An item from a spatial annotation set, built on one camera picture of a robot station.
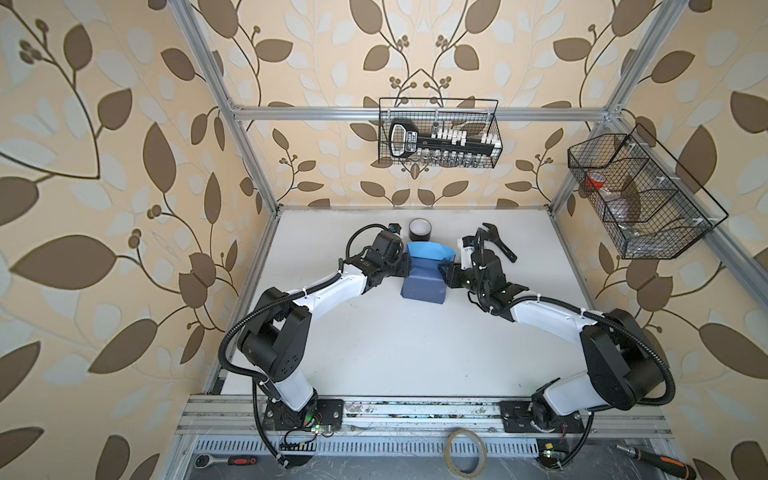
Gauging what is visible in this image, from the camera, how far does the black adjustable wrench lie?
1.07 meters

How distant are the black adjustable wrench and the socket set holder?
325 mm

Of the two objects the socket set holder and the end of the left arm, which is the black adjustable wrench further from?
the end of the left arm

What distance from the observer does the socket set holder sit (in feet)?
2.74
